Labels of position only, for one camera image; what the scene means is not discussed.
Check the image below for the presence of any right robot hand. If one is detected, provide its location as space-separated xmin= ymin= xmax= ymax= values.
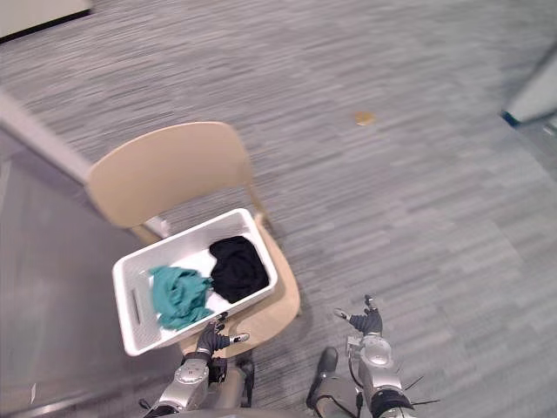
xmin=333 ymin=294 xmax=384 ymax=337

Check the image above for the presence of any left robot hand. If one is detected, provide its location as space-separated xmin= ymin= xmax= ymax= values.
xmin=195 ymin=312 xmax=251 ymax=354

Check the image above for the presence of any white plastic laundry basket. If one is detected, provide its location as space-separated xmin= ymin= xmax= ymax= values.
xmin=112 ymin=207 xmax=279 ymax=357

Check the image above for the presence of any teal cloth garment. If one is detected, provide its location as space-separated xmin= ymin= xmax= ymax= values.
xmin=149 ymin=266 xmax=216 ymax=330

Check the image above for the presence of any robot left leg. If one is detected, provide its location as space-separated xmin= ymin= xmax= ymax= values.
xmin=207 ymin=359 xmax=256 ymax=411

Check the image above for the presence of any robot leg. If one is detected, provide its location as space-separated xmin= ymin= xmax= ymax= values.
xmin=305 ymin=347 xmax=365 ymax=418
xmin=207 ymin=359 xmax=256 ymax=411

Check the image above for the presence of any robot right leg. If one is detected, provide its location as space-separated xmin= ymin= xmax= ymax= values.
xmin=305 ymin=347 xmax=365 ymax=418

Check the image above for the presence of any black cloth garment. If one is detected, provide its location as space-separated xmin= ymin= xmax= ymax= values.
xmin=209 ymin=235 xmax=271 ymax=305

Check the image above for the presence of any beige wooden chair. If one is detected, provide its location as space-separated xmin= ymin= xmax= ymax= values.
xmin=88 ymin=121 xmax=302 ymax=357

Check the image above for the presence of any grey table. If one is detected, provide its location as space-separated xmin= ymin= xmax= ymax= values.
xmin=0 ymin=89 xmax=192 ymax=418

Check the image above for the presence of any grey panel with blue foot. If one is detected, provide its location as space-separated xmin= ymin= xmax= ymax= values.
xmin=500 ymin=51 xmax=557 ymax=128

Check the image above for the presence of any white cabinet with dark base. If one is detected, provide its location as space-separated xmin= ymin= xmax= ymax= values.
xmin=0 ymin=0 xmax=93 ymax=44

